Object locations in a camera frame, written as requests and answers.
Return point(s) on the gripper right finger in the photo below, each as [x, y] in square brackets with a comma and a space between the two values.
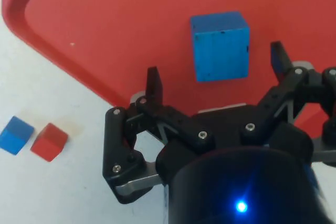
[291, 87]

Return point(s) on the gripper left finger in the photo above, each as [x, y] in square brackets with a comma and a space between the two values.
[155, 113]

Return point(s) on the large blue cube block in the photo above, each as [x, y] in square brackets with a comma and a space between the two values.
[221, 51]

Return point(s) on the red tray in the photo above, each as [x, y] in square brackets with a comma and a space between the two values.
[110, 32]

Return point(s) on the small red cube block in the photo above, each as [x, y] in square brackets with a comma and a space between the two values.
[48, 142]

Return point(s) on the small blue cube block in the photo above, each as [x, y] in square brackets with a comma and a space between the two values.
[14, 136]

